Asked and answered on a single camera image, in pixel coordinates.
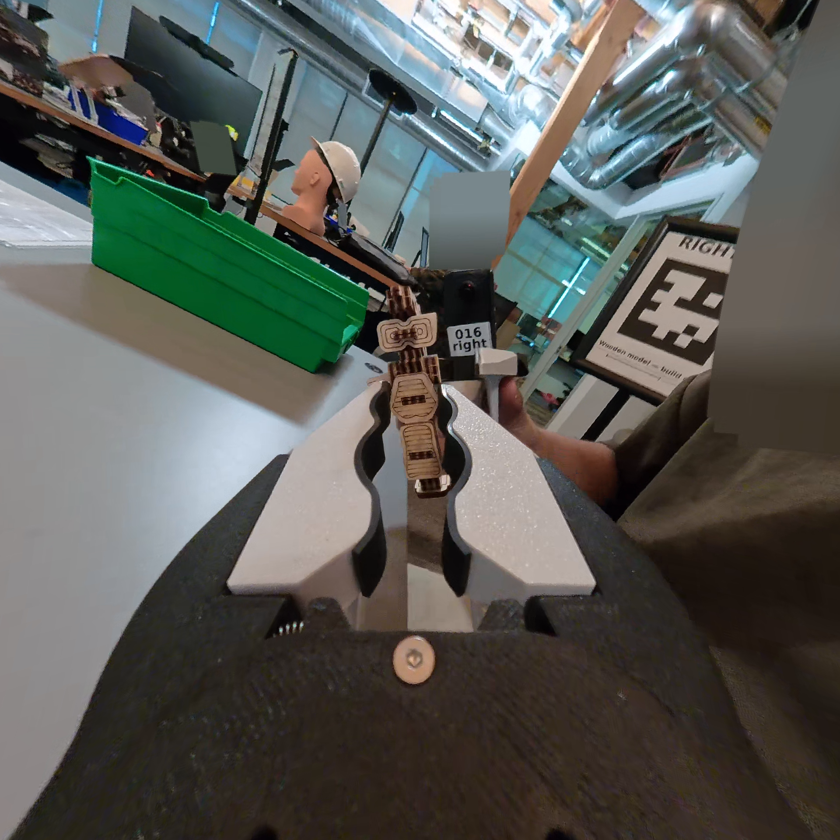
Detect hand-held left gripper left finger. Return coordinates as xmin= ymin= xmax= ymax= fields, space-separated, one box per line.
xmin=226 ymin=384 xmax=389 ymax=631

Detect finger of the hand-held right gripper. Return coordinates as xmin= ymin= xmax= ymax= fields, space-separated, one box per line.
xmin=472 ymin=348 xmax=527 ymax=422

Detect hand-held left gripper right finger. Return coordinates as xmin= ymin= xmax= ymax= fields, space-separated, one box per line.
xmin=441 ymin=384 xmax=597 ymax=631

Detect wooden model assembly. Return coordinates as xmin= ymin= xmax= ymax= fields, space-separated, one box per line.
xmin=367 ymin=283 xmax=454 ymax=500

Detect person's right forearm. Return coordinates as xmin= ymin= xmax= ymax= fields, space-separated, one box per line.
xmin=587 ymin=441 xmax=623 ymax=519

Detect grey desk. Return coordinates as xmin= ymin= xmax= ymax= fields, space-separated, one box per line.
xmin=0 ymin=161 xmax=395 ymax=828

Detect person's right hand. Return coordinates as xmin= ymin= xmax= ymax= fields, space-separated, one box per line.
xmin=497 ymin=379 xmax=595 ymax=503

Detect white hard hat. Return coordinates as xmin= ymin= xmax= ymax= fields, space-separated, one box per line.
xmin=310 ymin=136 xmax=362 ymax=203

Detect mannequin head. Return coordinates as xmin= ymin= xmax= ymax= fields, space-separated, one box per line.
xmin=292 ymin=150 xmax=339 ymax=234

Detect framed marker sign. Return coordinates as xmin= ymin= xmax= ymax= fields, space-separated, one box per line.
xmin=570 ymin=217 xmax=739 ymax=404

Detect black disc-topped pole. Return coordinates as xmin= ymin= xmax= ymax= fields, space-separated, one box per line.
xmin=366 ymin=69 xmax=419 ymax=217

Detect person's shirt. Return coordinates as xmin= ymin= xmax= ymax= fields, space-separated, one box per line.
xmin=617 ymin=371 xmax=840 ymax=840

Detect silver air ducts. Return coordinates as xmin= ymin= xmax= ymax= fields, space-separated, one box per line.
xmin=236 ymin=0 xmax=795 ymax=191

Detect green plastic bin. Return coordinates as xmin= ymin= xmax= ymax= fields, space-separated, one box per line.
xmin=87 ymin=156 xmax=370 ymax=375

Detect black tripod stand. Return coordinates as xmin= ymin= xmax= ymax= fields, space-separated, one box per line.
xmin=244 ymin=49 xmax=299 ymax=224

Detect black monitor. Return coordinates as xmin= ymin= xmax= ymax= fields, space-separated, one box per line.
xmin=125 ymin=7 xmax=263 ymax=161

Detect small blue bin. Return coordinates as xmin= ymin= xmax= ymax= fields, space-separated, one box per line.
xmin=67 ymin=88 xmax=148 ymax=147

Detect printed paper sheet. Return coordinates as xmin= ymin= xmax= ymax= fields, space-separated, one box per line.
xmin=0 ymin=177 xmax=94 ymax=249

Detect cardboard box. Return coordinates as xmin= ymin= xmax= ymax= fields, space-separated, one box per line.
xmin=58 ymin=56 xmax=158 ymax=93

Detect wooden post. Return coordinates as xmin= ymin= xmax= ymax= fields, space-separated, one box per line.
xmin=508 ymin=0 xmax=647 ymax=253

